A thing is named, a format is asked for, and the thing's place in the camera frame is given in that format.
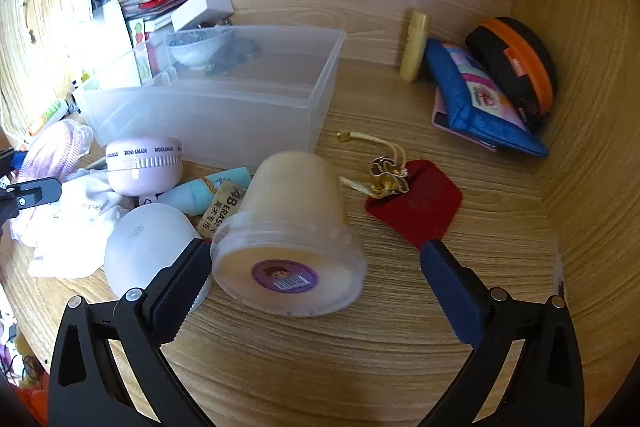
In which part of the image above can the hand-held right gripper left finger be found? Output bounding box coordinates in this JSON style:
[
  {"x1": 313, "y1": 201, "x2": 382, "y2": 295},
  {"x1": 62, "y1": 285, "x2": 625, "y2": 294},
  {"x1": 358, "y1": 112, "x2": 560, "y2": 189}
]
[{"x1": 46, "y1": 238, "x2": 213, "y2": 427}]

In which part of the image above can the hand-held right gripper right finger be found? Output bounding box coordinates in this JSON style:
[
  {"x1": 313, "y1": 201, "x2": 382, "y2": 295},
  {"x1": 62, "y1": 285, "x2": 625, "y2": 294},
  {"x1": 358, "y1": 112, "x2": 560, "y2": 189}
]
[{"x1": 419, "y1": 239, "x2": 586, "y2": 427}]

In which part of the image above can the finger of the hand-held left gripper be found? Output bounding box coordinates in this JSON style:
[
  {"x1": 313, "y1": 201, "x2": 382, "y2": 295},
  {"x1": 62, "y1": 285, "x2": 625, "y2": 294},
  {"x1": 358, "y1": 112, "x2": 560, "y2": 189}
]
[
  {"x1": 0, "y1": 147, "x2": 27, "y2": 180},
  {"x1": 0, "y1": 177, "x2": 63, "y2": 226}
]

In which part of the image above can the pink braided cable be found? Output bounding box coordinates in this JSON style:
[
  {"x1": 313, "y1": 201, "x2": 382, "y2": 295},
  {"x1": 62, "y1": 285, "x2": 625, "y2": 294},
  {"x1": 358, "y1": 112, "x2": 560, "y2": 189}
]
[{"x1": 17, "y1": 119, "x2": 94, "y2": 182}]

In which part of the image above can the white cloth drawstring bag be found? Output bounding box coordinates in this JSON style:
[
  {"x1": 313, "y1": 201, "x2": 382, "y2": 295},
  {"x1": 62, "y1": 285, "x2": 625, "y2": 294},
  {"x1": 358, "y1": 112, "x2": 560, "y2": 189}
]
[{"x1": 10, "y1": 167, "x2": 136, "y2": 279}]

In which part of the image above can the white frosted dome lamp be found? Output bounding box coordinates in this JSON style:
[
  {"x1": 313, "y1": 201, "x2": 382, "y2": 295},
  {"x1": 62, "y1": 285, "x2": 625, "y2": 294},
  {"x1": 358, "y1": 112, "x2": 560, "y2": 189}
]
[{"x1": 104, "y1": 203, "x2": 213, "y2": 313}]

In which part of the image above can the red charm pouch gold cord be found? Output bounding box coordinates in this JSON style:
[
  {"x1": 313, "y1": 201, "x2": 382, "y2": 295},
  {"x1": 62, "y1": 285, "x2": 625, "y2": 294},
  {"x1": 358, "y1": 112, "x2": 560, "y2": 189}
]
[{"x1": 337, "y1": 131, "x2": 463, "y2": 250}]

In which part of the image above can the light blue tube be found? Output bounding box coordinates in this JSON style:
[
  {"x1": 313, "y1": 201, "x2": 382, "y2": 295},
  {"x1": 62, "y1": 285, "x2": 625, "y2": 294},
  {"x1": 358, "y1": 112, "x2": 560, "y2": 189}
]
[{"x1": 157, "y1": 167, "x2": 252, "y2": 215}]

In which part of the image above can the worn beige eraser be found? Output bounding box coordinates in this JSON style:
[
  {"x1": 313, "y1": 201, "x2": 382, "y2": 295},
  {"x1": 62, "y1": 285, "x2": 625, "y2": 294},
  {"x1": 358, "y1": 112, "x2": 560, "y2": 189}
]
[{"x1": 197, "y1": 181, "x2": 248, "y2": 240}]

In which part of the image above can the pink round desktop vacuum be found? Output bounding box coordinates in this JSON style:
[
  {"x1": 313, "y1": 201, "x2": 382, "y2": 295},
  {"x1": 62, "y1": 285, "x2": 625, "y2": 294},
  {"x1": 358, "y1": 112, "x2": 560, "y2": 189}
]
[{"x1": 105, "y1": 139, "x2": 184, "y2": 196}]

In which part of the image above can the lidded beige plastic jar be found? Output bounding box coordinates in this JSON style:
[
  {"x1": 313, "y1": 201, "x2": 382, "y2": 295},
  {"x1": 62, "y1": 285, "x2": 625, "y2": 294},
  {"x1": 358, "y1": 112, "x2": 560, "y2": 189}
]
[{"x1": 210, "y1": 150, "x2": 368, "y2": 318}]

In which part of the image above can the clear plastic storage box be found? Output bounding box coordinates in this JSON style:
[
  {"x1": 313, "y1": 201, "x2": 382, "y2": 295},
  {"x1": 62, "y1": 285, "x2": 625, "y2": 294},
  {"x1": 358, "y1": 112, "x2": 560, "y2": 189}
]
[{"x1": 75, "y1": 25, "x2": 347, "y2": 168}]

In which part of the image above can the wooden desktop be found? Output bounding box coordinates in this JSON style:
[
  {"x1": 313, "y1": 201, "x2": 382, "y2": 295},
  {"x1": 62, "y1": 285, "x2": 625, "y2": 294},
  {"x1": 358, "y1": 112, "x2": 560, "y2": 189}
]
[{"x1": 0, "y1": 57, "x2": 566, "y2": 427}]

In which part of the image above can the green label tube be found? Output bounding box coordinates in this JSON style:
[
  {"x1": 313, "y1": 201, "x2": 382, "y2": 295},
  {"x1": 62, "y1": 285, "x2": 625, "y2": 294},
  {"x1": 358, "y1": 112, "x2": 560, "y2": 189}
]
[{"x1": 27, "y1": 99, "x2": 69, "y2": 136}]

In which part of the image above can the white paper bag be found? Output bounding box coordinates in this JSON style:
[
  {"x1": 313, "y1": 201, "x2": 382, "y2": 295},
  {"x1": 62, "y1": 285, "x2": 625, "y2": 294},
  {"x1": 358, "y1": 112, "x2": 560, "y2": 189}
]
[{"x1": 62, "y1": 0, "x2": 143, "y2": 90}]

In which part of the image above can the pink notebook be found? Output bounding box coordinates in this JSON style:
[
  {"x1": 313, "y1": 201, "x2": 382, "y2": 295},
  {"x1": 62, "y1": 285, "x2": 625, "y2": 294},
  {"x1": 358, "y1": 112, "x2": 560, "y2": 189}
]
[{"x1": 431, "y1": 87, "x2": 501, "y2": 152}]

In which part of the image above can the fruit print box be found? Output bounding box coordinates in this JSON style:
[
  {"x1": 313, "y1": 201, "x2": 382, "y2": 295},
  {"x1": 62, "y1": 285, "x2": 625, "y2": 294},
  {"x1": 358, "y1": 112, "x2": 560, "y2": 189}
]
[{"x1": 127, "y1": 18, "x2": 153, "y2": 80}]

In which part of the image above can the blue zip pouch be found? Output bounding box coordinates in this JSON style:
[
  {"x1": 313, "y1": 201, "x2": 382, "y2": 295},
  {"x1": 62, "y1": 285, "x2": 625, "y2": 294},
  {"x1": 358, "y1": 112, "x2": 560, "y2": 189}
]
[{"x1": 425, "y1": 39, "x2": 550, "y2": 158}]

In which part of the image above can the orange cloth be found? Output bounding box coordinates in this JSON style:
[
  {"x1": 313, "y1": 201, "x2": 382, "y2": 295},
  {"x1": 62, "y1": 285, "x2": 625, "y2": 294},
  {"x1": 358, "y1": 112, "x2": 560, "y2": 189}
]
[{"x1": 17, "y1": 377, "x2": 51, "y2": 425}]

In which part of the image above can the stack of books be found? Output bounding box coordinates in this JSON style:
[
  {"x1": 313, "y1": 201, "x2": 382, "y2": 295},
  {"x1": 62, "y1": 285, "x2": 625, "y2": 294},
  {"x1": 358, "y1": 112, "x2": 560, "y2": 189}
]
[{"x1": 117, "y1": 0, "x2": 198, "y2": 20}]

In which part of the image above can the white ceramic bowl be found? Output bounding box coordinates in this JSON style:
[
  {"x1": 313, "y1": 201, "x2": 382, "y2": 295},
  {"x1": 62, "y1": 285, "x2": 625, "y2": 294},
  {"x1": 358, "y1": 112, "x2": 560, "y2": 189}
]
[{"x1": 166, "y1": 27, "x2": 235, "y2": 72}]

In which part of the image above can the small white box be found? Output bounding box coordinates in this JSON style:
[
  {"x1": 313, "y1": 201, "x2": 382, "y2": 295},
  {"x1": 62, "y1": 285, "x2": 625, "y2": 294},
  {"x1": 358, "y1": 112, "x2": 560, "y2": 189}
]
[{"x1": 170, "y1": 0, "x2": 235, "y2": 32}]

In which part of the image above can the black orange zip case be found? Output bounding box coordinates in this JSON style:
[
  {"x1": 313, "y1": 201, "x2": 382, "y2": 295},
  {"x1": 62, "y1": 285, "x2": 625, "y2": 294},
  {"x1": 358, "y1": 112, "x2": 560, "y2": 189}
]
[{"x1": 465, "y1": 17, "x2": 557, "y2": 132}]

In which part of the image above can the yellow tube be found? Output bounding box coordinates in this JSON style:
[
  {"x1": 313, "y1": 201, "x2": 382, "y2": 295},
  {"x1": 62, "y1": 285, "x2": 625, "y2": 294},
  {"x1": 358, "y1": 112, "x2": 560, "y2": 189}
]
[{"x1": 399, "y1": 10, "x2": 431, "y2": 82}]

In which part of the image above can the dark brown trinket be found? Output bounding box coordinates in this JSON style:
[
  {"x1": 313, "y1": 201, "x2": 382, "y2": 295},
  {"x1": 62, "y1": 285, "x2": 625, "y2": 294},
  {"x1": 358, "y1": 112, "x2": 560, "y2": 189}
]
[{"x1": 205, "y1": 39, "x2": 262, "y2": 75}]

